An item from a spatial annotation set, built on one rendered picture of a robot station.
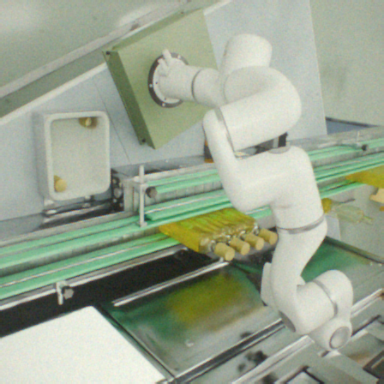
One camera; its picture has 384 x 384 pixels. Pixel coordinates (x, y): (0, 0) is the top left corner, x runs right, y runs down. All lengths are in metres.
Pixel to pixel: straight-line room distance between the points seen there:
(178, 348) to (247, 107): 0.55
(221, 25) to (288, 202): 0.92
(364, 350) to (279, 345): 0.23
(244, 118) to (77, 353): 0.60
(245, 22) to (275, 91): 0.86
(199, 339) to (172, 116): 0.64
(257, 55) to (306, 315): 0.51
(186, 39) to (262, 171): 0.69
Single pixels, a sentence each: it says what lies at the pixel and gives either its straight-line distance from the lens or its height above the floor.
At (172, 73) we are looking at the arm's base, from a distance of 1.19.
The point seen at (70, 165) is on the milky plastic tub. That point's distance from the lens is 1.22.
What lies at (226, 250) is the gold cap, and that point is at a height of 1.16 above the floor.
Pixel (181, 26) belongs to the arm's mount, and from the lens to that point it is 1.28.
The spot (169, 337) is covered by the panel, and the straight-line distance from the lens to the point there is 1.02.
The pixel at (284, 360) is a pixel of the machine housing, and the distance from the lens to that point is 1.04.
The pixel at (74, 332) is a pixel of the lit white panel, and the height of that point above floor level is 1.06.
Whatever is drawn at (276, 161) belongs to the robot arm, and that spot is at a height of 1.44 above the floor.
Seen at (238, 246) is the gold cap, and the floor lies 1.15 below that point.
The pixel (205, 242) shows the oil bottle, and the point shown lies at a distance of 1.14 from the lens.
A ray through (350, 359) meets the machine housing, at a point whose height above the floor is 1.48.
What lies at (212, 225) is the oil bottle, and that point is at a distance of 1.22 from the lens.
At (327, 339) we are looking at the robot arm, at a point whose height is 1.52.
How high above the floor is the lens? 1.85
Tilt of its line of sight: 46 degrees down
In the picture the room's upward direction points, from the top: 113 degrees clockwise
